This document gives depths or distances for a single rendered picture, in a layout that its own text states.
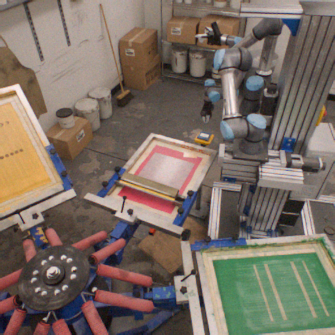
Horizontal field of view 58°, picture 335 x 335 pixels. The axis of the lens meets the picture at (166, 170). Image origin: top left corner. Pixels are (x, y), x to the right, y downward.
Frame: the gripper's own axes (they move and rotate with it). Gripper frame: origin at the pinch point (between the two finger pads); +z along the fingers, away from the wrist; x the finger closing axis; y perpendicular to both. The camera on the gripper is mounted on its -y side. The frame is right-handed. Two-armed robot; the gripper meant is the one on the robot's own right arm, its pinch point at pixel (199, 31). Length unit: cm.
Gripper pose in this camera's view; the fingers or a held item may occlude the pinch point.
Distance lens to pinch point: 259.8
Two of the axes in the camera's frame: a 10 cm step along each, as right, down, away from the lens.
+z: -8.0, -4.0, 4.4
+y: 1.0, 6.4, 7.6
